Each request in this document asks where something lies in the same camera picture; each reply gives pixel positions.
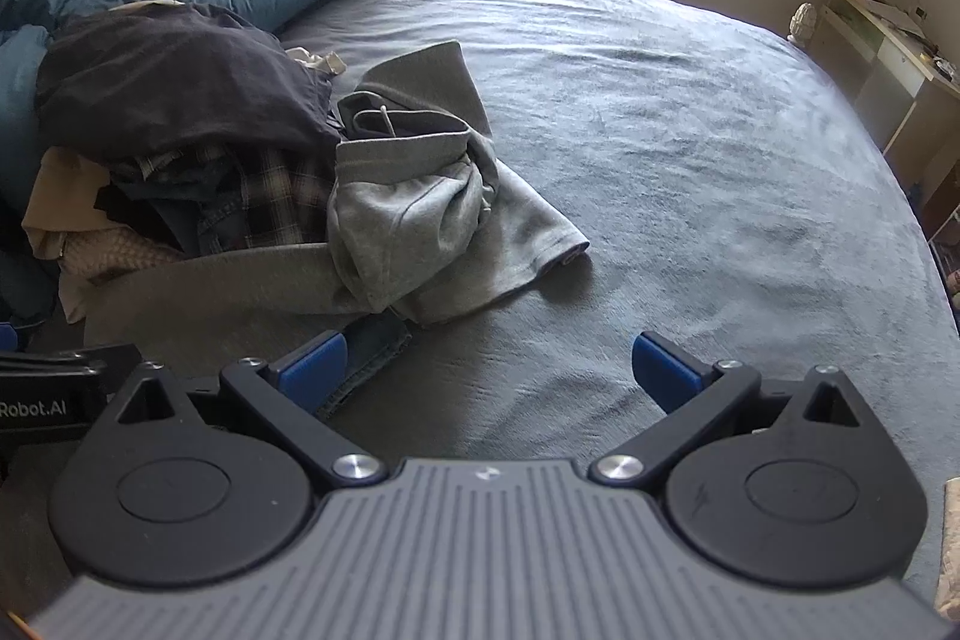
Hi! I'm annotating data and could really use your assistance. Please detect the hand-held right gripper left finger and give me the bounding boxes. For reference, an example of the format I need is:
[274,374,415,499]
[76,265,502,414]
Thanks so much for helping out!
[112,331,387,487]

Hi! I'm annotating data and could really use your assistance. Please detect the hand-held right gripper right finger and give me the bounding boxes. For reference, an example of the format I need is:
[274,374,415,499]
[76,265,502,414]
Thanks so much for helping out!
[589,331,867,487]

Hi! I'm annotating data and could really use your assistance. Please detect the grey sweatpants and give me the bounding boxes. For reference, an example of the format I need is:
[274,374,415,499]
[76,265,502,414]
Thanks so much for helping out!
[82,40,593,356]

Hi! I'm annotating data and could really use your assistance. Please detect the blue denim jeans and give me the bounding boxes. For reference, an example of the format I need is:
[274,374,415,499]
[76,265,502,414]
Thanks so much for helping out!
[315,312,412,420]

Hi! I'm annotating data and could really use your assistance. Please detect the plaid shirt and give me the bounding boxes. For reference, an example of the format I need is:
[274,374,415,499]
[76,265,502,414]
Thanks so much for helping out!
[112,141,338,251]

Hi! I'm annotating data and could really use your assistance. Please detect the beige knit garment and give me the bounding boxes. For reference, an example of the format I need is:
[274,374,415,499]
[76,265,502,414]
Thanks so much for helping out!
[56,231,185,289]

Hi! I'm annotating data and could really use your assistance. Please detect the grey bed blanket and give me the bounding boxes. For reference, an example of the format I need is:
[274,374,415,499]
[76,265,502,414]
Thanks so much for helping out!
[0,0,960,611]

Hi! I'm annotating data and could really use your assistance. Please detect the cream garment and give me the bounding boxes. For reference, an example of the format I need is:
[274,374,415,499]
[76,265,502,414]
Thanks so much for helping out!
[21,149,113,259]

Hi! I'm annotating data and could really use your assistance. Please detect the white cloth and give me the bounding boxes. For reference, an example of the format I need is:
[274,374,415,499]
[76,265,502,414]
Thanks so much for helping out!
[283,46,347,80]

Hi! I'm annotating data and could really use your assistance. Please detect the dark navy garment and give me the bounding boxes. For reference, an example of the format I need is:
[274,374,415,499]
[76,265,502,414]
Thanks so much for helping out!
[34,2,342,169]

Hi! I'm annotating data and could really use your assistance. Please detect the white desk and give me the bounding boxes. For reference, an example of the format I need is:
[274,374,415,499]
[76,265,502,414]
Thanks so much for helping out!
[817,0,960,206]

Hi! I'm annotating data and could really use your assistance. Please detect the paper sheets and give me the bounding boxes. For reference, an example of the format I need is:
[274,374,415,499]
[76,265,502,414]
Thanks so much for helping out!
[862,0,931,37]

